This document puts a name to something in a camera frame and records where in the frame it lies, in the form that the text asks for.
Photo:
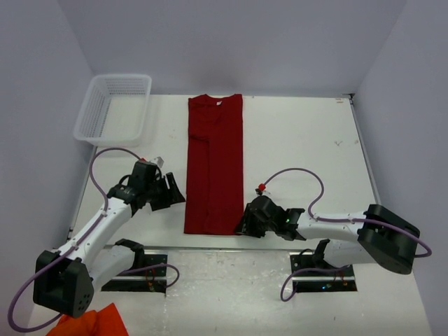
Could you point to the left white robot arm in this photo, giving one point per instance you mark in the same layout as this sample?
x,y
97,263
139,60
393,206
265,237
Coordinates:
x,y
68,277

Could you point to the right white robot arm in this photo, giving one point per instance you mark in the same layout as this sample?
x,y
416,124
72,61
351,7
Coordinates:
x,y
376,235

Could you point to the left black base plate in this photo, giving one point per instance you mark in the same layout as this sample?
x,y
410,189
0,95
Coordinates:
x,y
147,281

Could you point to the white plastic basket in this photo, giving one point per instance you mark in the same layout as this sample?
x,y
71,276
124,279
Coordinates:
x,y
114,110

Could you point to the red t shirt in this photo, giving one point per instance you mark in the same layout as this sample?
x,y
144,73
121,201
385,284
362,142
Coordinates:
x,y
215,168

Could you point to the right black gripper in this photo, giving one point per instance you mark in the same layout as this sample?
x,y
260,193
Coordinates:
x,y
246,226

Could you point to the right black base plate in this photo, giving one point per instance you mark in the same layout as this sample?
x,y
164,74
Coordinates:
x,y
316,282

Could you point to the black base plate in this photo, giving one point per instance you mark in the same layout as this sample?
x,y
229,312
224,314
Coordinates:
x,y
316,282
147,281

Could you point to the orange cloth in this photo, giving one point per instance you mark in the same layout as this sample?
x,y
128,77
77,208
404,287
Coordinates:
x,y
105,322

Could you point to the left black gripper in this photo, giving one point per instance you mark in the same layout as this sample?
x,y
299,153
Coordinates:
x,y
167,199

